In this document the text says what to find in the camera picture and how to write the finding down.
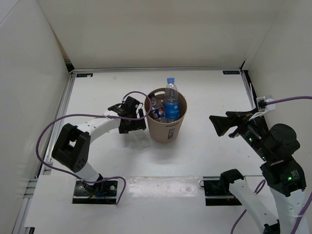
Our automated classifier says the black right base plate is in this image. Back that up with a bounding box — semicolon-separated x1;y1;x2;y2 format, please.
199;177;242;206

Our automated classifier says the small black label bottle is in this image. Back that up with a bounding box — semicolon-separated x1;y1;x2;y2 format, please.
148;94;165;123

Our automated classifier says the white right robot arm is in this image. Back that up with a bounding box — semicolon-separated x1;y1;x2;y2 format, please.
209;110;310;234

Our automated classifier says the blue label water bottle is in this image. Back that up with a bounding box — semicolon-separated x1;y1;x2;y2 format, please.
164;78;179;122

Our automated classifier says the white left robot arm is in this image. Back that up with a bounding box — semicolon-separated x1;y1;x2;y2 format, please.
52;97;146;195

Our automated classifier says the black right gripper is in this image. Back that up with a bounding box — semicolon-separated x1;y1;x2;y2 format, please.
208;106;273;161

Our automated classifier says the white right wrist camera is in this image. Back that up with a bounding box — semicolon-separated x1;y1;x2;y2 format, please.
249;95;276;121

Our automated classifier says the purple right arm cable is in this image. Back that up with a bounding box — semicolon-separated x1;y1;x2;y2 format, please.
231;96;312;234

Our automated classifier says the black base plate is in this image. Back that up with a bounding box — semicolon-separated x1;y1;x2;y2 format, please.
199;177;242;206
72;180;118;205

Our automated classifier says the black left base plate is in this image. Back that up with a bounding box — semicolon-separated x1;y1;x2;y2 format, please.
72;180;118;205

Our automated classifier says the tan round waste bin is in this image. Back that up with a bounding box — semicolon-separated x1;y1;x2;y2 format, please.
144;87;188;144

